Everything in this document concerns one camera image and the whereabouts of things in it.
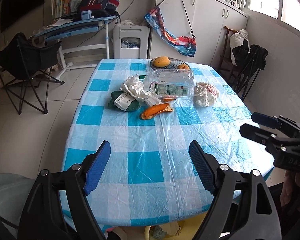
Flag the white cabinet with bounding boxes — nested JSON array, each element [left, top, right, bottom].
[[148, 0, 248, 68]]

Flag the black folding camp chair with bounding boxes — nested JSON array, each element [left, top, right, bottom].
[[0, 33, 65, 114]]

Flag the crumpled white tissue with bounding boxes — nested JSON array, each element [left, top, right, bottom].
[[120, 75, 162, 107]]

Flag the glass fruit dish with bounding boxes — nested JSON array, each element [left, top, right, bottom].
[[150, 57, 191, 69]]

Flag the blue checkered plastic tablecloth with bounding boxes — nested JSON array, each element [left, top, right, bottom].
[[63, 59, 274, 230]]

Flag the green cloth with white label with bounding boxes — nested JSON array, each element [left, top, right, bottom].
[[108, 90, 141, 112]]

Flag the pale green stool seat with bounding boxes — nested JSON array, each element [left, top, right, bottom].
[[0, 173, 34, 238]]

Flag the clear plastic bottle green label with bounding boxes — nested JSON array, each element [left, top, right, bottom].
[[143, 69, 194, 100]]

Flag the person's right hand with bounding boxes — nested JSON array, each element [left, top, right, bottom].
[[280, 170, 300, 212]]

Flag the white paper bag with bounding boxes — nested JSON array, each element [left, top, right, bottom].
[[193, 82, 219, 107]]

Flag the blue tilting study desk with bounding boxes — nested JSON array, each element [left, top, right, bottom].
[[33, 16, 120, 78]]

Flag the curled orange peel piece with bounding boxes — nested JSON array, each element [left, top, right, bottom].
[[140, 103, 173, 120]]

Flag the dark striped backpack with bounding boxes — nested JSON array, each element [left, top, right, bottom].
[[77, 0, 120, 20]]

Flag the row of books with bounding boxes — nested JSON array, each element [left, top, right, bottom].
[[51, 0, 81, 19]]

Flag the yellow trash bucket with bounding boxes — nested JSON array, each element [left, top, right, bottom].
[[144, 212, 207, 240]]

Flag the colourful hanging bag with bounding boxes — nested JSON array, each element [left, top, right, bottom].
[[143, 5, 198, 58]]

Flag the yellow mango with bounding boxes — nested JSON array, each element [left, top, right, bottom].
[[152, 56, 171, 68]]

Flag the wooden chair with clothes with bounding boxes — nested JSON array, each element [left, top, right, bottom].
[[217, 26, 268, 100]]

